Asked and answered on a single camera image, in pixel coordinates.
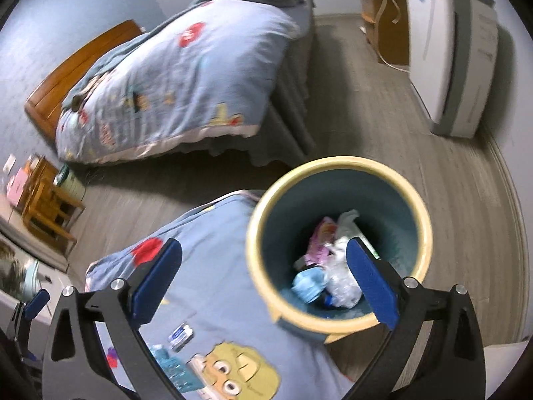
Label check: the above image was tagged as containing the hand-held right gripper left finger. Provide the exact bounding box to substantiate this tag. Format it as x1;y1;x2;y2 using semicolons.
42;237;188;400

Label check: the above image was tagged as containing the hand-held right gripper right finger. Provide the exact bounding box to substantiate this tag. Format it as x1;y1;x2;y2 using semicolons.
343;237;488;400

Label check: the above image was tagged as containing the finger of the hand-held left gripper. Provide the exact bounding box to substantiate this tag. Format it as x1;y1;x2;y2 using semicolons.
8;288;51;351

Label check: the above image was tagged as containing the clear plastic bottle blue cap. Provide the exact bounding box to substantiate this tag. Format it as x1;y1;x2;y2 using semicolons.
320;237;363;309

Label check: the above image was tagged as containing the blue wrapper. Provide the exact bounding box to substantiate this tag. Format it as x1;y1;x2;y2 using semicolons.
291;269;329;304

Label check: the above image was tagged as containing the white plastic bag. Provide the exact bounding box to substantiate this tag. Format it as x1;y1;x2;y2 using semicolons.
333;209;375;259

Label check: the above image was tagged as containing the pink packet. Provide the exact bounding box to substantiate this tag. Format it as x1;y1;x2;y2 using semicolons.
306;217;340;265

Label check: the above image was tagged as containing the blue bin with yellow rim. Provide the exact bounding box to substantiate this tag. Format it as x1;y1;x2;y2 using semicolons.
246;156;434;344

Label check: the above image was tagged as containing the blue cartoon printed blanket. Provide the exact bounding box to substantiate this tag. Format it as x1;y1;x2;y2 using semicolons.
85;189;354;400

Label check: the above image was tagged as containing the small blue white packet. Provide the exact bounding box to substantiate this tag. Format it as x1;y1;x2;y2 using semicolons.
167;321;196;351

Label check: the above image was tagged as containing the teal blister pack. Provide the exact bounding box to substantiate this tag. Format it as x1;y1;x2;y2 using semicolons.
150;344;196;392

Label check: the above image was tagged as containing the wooden stool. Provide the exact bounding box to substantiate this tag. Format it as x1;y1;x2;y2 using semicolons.
21;155;86;255

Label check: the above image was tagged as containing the pink box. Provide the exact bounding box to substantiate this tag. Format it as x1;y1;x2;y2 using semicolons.
8;167;30;205

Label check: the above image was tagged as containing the green and white jar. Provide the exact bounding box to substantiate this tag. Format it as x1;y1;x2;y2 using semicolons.
53;164;84;196

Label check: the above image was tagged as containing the bed with grey skirt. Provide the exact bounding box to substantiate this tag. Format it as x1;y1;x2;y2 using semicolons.
55;0;317;171

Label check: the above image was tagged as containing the bed with blue cartoon quilt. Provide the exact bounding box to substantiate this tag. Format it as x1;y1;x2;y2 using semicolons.
55;0;301;165

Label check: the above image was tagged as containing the wooden headboard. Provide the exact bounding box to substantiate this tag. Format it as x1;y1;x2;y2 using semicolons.
24;19;146;142

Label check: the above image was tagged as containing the white air purifier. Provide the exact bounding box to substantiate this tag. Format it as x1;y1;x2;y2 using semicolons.
405;0;499;138

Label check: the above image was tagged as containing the wooden cabinet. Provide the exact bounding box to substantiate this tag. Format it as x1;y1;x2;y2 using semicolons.
357;0;411;66

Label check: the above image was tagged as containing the white cable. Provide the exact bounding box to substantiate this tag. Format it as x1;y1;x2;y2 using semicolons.
376;0;411;71

